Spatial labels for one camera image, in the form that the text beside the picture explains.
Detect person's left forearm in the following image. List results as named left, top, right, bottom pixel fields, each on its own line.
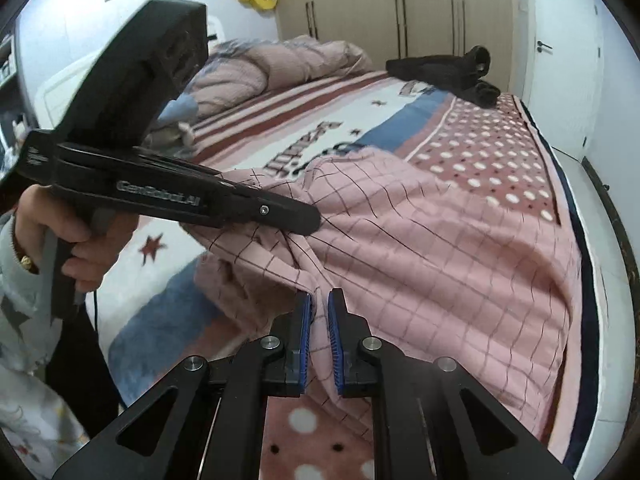
left=0, top=210, right=56, bottom=326

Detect light wooden wardrobe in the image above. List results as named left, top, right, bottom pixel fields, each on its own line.
left=267, top=0, right=531, bottom=96

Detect white door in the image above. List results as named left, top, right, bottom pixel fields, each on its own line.
left=520, top=0, right=607, bottom=161

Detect beige folded garment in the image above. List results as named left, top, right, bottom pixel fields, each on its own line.
left=145, top=122, right=198, bottom=153

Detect blue denim pants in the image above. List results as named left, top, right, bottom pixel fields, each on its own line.
left=145, top=94, right=201, bottom=133

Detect pink patterned quilt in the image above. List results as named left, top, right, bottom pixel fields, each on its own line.
left=187, top=35, right=375, bottom=123

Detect white printed pajama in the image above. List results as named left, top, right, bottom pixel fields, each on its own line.
left=0, top=310, right=93, bottom=468

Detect white headboard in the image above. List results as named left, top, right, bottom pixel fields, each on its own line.
left=39, top=14, right=223, bottom=128

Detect striped dotted printed blanket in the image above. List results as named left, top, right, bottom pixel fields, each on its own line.
left=97, top=67, right=576, bottom=480

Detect dark brown baseboard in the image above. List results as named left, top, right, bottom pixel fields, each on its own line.
left=581, top=156, right=637, bottom=321

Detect person's left hand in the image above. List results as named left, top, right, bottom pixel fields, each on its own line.
left=14, top=185, right=138, bottom=306

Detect pink checked pants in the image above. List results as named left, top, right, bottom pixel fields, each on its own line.
left=182, top=147, right=586, bottom=453

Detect black cable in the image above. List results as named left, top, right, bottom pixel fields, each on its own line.
left=90, top=290, right=130, bottom=411

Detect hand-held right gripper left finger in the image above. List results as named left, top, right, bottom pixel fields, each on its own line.
left=52, top=294, right=315, bottom=480

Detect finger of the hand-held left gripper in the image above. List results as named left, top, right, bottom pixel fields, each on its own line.
left=220, top=177, right=322, bottom=236

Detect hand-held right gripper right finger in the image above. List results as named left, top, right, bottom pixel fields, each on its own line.
left=327, top=287, right=576, bottom=480

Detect black garment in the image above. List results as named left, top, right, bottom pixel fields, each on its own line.
left=385, top=45, right=501, bottom=108

